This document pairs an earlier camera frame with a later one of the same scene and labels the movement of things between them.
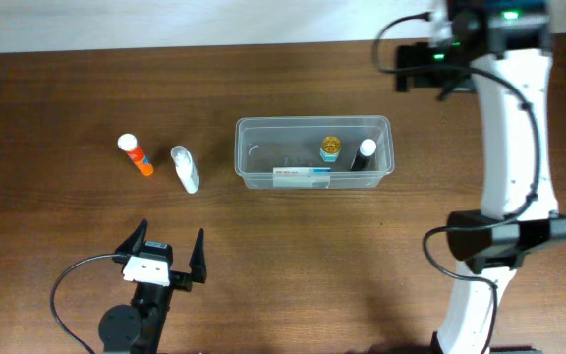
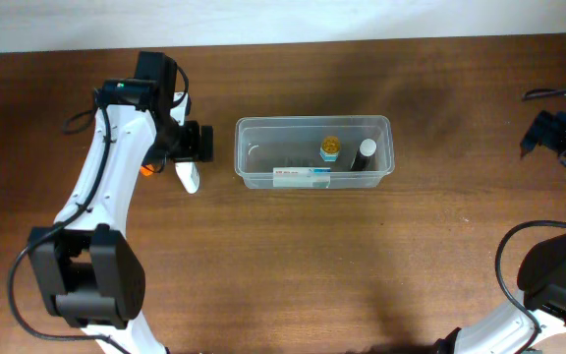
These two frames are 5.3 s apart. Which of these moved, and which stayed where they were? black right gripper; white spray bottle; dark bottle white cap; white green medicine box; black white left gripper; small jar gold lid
Moved: black right gripper; black white left gripper
Stayed: white spray bottle; small jar gold lid; dark bottle white cap; white green medicine box
